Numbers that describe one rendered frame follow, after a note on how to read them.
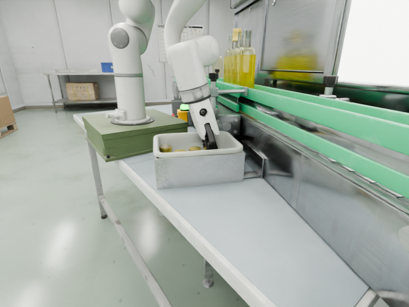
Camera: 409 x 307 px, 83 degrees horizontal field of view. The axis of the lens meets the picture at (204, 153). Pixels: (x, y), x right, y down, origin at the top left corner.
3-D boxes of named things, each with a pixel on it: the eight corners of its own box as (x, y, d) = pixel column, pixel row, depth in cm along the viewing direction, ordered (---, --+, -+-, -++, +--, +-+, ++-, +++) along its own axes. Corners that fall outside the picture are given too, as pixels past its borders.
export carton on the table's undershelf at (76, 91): (67, 100, 546) (64, 83, 532) (75, 98, 587) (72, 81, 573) (95, 100, 552) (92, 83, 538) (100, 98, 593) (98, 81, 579)
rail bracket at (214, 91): (247, 114, 74) (249, 72, 69) (195, 116, 70) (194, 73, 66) (243, 112, 76) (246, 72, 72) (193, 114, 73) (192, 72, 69)
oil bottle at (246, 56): (252, 108, 86) (257, 45, 79) (238, 109, 85) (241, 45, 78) (247, 106, 92) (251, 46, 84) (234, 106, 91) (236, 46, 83)
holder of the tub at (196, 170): (263, 179, 61) (265, 151, 58) (156, 189, 56) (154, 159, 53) (240, 156, 77) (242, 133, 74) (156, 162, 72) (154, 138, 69)
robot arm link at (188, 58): (187, 40, 64) (218, 30, 60) (197, 79, 69) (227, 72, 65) (159, 47, 52) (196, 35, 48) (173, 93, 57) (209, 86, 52)
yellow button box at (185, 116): (193, 126, 114) (192, 111, 111) (178, 127, 112) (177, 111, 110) (190, 123, 120) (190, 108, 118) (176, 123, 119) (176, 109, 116)
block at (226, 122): (240, 136, 76) (241, 114, 73) (212, 137, 74) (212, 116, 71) (237, 133, 79) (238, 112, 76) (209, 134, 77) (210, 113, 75)
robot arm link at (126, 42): (108, 76, 75) (101, 19, 69) (123, 74, 87) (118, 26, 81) (137, 77, 74) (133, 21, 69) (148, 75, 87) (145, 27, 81)
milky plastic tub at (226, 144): (244, 179, 60) (246, 148, 57) (156, 188, 56) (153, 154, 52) (225, 156, 76) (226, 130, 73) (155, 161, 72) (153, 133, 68)
